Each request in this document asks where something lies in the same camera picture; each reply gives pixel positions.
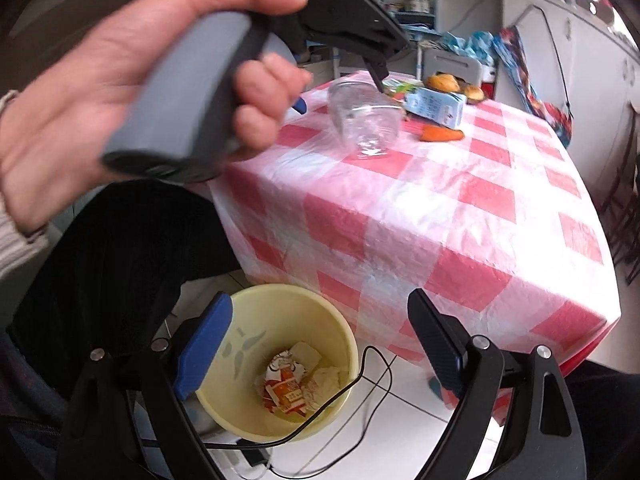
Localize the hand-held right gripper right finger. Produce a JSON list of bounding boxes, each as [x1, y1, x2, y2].
[[407, 287, 586, 480]]

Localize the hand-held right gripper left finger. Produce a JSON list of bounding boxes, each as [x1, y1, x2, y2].
[[60, 291, 236, 480]]

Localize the green printed packet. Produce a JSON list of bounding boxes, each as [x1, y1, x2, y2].
[[387, 78, 421, 98]]

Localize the clear plastic jar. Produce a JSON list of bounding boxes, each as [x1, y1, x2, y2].
[[327, 77, 407, 159]]

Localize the blue milk carton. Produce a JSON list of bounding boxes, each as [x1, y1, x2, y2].
[[404, 86, 465, 129]]

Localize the orange carrot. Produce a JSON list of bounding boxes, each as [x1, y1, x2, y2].
[[419, 125, 465, 142]]

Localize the red white wrapper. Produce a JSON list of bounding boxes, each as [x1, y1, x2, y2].
[[259, 349, 310, 415]]

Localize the yellow plastic bucket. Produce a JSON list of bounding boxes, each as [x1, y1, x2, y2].
[[194, 283, 359, 444]]

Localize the person's left forearm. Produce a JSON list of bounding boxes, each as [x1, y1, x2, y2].
[[0, 90, 51, 281]]

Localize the person's left hand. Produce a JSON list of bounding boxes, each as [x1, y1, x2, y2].
[[0, 0, 313, 236]]

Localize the blue study desk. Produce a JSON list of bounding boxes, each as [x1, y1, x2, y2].
[[300, 0, 443, 81]]

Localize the white plastic stool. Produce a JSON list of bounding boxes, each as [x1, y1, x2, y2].
[[424, 54, 497, 87]]

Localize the light blue cloth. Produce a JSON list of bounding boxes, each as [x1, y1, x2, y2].
[[439, 31, 496, 58]]

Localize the person's black trousers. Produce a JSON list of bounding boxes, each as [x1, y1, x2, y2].
[[0, 192, 640, 480]]

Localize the pink checked tablecloth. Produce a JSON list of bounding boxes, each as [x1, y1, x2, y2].
[[207, 72, 621, 428]]

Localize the colourful printed bag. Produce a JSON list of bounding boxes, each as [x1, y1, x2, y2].
[[492, 26, 573, 147]]

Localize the white storage cabinet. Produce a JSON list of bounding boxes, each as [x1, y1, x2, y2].
[[500, 0, 640, 211]]

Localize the black folding chair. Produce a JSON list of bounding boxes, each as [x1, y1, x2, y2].
[[600, 150, 640, 286]]

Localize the wooden chair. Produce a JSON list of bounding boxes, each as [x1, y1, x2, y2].
[[625, 100, 640, 171]]

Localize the black cable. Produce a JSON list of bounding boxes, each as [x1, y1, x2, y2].
[[202, 345, 393, 478]]

